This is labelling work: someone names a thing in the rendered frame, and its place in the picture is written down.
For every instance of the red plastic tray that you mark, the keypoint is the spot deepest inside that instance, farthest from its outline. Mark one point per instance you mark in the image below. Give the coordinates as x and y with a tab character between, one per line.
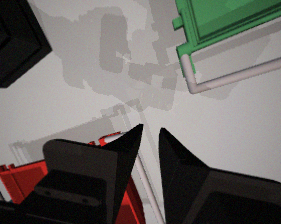
20	182

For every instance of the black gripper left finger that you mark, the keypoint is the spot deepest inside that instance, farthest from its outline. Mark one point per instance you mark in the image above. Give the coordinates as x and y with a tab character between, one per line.
112	162

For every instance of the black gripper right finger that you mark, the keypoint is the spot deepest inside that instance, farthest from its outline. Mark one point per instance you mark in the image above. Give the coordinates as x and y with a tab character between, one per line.
187	181

